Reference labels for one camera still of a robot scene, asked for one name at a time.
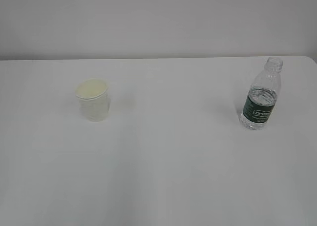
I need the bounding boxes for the white paper cup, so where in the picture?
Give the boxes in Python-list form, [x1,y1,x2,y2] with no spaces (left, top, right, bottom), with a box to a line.
[75,79,110,122]

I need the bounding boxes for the clear water bottle green label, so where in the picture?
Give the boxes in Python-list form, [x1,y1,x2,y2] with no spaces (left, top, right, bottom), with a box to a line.
[239,57,283,130]

